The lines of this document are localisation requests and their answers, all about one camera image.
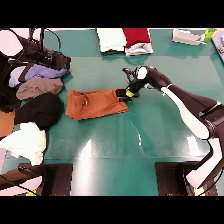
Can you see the orange garment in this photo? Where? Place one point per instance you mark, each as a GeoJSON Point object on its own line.
{"type": "Point", "coordinates": [95, 105]}

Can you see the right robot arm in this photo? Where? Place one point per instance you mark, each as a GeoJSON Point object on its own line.
{"type": "Point", "coordinates": [186, 106]}

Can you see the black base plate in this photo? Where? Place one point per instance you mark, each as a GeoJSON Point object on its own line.
{"type": "Point", "coordinates": [168, 178]}
{"type": "Point", "coordinates": [58, 180]}

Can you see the grey-brown garment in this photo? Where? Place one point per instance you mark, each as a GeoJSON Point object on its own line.
{"type": "Point", "coordinates": [38, 87]}

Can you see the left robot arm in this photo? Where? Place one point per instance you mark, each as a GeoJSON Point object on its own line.
{"type": "Point", "coordinates": [43, 55]}

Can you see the folded red garment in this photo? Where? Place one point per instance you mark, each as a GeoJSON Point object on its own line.
{"type": "Point", "coordinates": [136, 36]}

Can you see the black garment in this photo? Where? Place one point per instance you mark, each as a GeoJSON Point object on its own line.
{"type": "Point", "coordinates": [41, 110]}
{"type": "Point", "coordinates": [6, 96]}

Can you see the brown garment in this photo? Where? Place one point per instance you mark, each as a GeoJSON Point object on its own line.
{"type": "Point", "coordinates": [6, 123]}

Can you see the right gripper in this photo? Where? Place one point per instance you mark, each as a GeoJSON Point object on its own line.
{"type": "Point", "coordinates": [130, 92]}

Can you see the folded white garment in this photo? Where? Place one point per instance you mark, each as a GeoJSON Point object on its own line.
{"type": "Point", "coordinates": [111, 39]}

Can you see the folded pale grey garment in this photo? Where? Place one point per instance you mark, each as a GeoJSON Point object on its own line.
{"type": "Point", "coordinates": [140, 50]}

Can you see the purple garment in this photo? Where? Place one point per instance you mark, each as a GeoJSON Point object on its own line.
{"type": "Point", "coordinates": [43, 71]}

